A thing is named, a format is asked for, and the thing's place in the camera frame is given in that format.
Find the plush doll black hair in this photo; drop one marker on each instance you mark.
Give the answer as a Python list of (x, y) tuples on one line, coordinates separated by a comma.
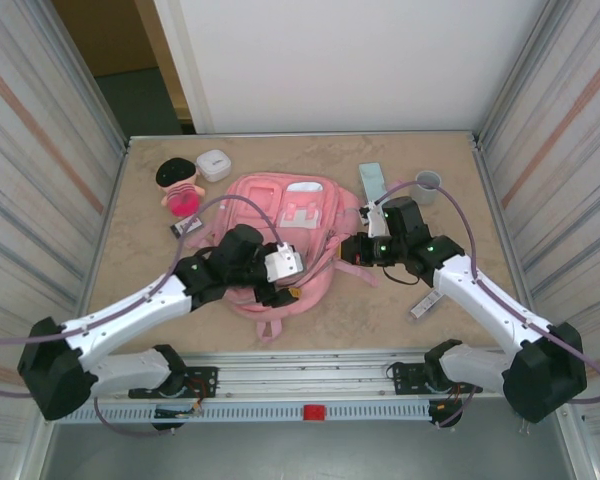
[(177, 175)]

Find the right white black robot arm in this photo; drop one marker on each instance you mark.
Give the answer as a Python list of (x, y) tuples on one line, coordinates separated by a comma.
[(480, 300)]

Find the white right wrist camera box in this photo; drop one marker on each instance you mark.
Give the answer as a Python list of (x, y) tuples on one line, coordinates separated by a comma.
[(377, 222)]

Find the blue binder clip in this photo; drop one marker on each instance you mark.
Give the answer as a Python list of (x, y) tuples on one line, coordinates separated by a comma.
[(526, 427)]

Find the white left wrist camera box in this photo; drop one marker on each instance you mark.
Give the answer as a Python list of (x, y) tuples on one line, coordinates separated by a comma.
[(285, 262)]

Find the grey cup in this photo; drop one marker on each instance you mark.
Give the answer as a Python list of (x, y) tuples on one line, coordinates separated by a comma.
[(427, 192)]

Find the red button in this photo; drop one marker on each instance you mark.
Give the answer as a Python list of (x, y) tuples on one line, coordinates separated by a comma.
[(314, 412)]

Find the light blue pencil case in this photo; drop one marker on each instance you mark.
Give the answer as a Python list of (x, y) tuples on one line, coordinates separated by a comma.
[(372, 180)]

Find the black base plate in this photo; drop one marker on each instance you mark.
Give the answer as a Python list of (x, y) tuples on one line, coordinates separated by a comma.
[(405, 372), (202, 375)]

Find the small black white card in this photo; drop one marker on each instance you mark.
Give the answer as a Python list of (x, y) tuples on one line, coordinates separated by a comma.
[(186, 226)]

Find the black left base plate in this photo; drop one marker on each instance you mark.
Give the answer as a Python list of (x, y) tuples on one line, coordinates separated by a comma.
[(202, 375)]

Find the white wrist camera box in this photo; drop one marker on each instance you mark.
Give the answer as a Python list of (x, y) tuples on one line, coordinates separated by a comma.
[(285, 262), (377, 222)]

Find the white square case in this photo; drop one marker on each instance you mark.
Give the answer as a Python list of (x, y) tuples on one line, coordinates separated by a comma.
[(214, 165)]

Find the pink backpack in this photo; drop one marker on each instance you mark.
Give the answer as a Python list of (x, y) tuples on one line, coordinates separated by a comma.
[(300, 200)]

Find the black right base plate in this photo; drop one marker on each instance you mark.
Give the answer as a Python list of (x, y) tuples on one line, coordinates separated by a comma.
[(405, 372)]

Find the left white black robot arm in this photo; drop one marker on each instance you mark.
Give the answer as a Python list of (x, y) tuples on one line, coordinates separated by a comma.
[(130, 310)]

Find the aluminium mounting rail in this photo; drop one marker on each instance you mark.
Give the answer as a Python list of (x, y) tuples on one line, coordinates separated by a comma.
[(305, 375)]

